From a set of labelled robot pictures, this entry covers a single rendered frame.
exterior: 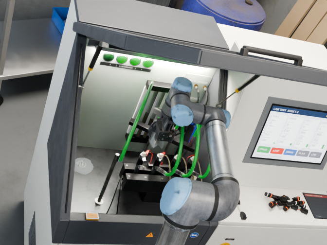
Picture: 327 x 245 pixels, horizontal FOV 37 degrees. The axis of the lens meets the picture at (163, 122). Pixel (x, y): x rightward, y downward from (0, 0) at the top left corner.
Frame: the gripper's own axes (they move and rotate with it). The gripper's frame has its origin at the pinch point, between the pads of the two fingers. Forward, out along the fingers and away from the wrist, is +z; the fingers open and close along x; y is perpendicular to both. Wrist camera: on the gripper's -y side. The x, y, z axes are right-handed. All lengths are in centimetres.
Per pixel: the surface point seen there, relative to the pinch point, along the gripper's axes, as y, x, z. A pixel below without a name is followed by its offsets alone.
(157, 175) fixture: -2.8, 10.4, 22.3
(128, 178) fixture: -0.1, -4.2, 22.3
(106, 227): 21.5, -15.2, 28.9
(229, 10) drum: -178, 106, 20
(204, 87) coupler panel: -31.0, 28.5, -10.2
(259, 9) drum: -190, 138, 20
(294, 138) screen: -7, 71, -6
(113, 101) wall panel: -32.5, -11.0, 6.7
